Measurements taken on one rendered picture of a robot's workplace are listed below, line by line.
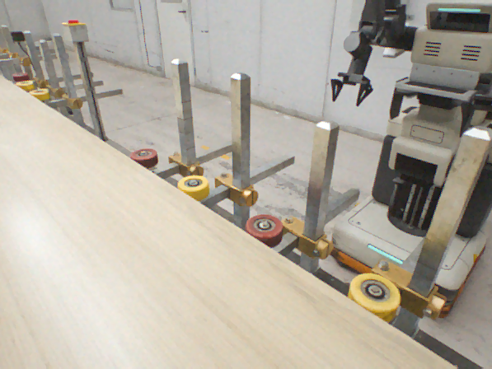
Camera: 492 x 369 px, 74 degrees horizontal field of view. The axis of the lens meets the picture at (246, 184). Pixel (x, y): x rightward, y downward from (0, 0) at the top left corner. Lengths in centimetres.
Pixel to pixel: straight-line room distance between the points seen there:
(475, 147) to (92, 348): 62
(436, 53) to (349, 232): 90
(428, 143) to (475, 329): 90
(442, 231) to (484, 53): 87
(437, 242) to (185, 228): 48
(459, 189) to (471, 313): 145
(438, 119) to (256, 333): 119
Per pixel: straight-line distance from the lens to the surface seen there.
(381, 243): 175
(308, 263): 86
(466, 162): 59
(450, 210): 62
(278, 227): 70
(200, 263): 63
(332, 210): 93
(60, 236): 78
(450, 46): 143
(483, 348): 189
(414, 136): 153
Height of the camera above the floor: 134
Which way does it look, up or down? 31 degrees down
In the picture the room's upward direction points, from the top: straight up
